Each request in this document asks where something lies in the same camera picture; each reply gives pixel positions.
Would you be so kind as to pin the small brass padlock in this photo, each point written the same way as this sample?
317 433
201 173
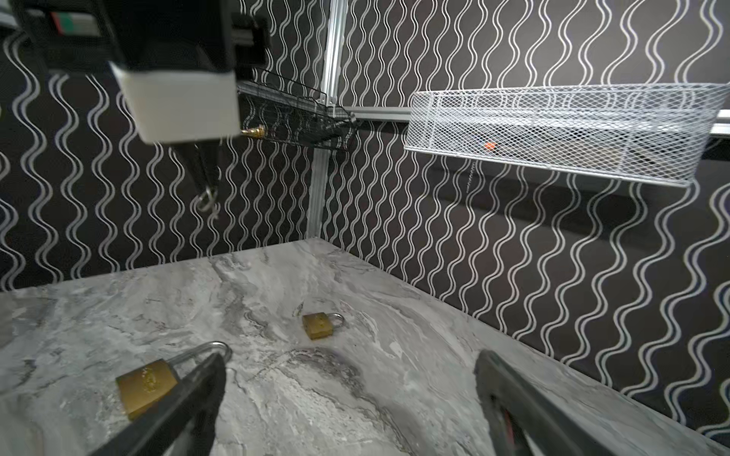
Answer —
322 325

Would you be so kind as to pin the black wire wall basket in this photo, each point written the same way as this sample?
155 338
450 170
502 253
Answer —
294 113

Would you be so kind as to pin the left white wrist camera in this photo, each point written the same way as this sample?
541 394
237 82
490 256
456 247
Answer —
171 107

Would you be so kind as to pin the white mesh wall basket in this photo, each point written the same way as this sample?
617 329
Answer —
652 134

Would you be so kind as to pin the large brass padlock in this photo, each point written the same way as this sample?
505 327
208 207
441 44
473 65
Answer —
142 388

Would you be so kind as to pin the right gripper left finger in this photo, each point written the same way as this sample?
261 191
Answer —
183 422

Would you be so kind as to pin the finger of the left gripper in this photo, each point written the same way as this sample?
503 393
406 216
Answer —
201 162

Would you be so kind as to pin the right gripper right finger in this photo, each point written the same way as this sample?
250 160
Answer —
519 414

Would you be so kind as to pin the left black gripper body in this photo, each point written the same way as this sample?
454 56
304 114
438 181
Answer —
144 36

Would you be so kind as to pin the brass item in black basket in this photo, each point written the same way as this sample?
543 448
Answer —
259 132

